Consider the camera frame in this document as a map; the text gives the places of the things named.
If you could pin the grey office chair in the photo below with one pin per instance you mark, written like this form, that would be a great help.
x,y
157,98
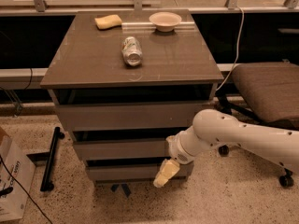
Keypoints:
x,y
271,90

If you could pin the grey drawer cabinet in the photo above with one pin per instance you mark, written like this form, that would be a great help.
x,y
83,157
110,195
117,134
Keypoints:
x,y
88,69

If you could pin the crushed soda can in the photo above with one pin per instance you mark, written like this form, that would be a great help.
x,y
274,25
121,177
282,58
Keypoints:
x,y
131,51

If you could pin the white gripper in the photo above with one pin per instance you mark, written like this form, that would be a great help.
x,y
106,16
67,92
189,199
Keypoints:
x,y
176,152

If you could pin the black metal stand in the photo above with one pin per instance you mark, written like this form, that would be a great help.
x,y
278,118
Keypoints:
x,y
48,158

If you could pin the white bowl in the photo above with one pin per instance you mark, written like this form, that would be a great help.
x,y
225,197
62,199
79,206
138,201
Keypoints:
x,y
165,21

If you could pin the white cardboard box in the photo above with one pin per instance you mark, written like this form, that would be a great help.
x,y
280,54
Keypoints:
x,y
16,175

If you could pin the grey drawer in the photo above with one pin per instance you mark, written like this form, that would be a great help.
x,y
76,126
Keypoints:
x,y
123,172
121,149
76,118

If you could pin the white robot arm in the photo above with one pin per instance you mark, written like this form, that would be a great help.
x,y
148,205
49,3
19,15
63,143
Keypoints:
x,y
212,129

